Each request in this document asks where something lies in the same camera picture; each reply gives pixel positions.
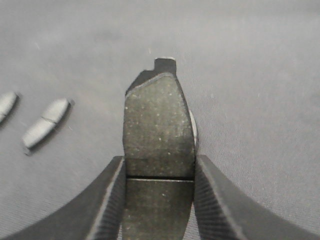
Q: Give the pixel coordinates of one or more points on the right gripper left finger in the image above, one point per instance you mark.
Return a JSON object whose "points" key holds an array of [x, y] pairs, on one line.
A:
{"points": [[94, 214]]}

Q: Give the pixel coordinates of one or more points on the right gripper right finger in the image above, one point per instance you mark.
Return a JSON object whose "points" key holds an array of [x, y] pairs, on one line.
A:
{"points": [[224, 212]]}

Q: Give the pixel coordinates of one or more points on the brake pad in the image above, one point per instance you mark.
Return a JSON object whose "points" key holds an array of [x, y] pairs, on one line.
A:
{"points": [[7, 103], [195, 132], [160, 154], [47, 125]]}

